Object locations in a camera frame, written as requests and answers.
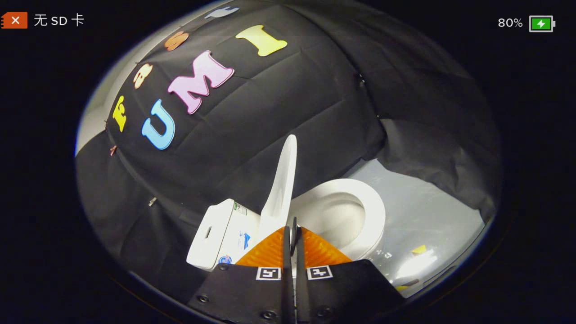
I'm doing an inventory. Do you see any white toilet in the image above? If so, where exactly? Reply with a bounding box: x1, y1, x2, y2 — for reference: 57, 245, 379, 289
186, 178, 387, 271

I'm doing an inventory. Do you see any white toilet seat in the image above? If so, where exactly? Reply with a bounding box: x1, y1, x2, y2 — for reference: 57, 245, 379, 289
292, 178, 387, 262

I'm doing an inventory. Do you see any black backdrop cloth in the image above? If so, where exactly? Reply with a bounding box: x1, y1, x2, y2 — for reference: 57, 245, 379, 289
75, 0, 503, 306

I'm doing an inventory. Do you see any white toilet lid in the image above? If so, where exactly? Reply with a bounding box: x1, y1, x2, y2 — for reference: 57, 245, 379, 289
260, 134, 298, 240

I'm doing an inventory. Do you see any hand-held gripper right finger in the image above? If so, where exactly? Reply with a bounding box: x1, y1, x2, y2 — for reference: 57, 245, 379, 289
290, 217, 408, 324

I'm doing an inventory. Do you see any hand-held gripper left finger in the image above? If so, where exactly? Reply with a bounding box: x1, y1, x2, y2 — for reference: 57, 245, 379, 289
187, 226, 296, 324

